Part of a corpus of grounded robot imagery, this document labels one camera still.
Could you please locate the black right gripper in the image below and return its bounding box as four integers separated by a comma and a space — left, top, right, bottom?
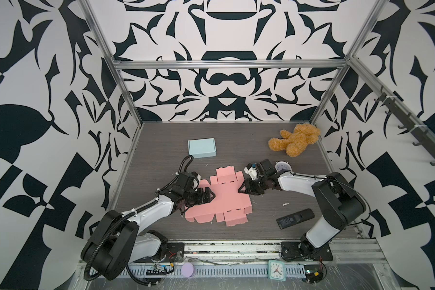
236, 177, 268, 196

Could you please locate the pink paper box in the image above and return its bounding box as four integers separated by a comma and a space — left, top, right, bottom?
185, 166, 253, 227

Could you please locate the light blue paper box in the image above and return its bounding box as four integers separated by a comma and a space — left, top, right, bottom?
187, 138, 217, 158

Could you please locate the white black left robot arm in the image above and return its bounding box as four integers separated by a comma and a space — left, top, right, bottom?
80, 155, 216, 286

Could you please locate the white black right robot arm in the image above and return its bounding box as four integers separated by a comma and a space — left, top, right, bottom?
238, 159, 367, 261

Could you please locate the white alarm clock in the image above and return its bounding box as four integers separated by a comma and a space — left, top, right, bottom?
274, 161, 292, 172

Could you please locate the black remote control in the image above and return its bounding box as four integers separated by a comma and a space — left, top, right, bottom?
276, 209, 315, 230

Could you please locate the brown teddy bear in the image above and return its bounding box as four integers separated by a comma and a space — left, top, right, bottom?
268, 123, 321, 157

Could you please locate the purple round disc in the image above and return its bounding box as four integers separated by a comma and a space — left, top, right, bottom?
181, 262, 196, 279

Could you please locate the teal square clock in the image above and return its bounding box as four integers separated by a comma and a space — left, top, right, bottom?
268, 260, 286, 282

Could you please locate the small electronics board left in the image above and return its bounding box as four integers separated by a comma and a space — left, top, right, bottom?
145, 263, 175, 276

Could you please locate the green circuit board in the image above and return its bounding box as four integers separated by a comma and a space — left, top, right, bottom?
303, 264, 326, 285

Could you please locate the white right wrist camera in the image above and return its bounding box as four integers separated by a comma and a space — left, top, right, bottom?
244, 164, 258, 181

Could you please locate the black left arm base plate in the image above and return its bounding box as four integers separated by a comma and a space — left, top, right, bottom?
134, 242, 185, 263

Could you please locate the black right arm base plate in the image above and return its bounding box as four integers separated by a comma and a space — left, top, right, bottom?
280, 241, 334, 262

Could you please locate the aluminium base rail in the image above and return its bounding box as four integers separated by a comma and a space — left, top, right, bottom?
178, 239, 387, 264

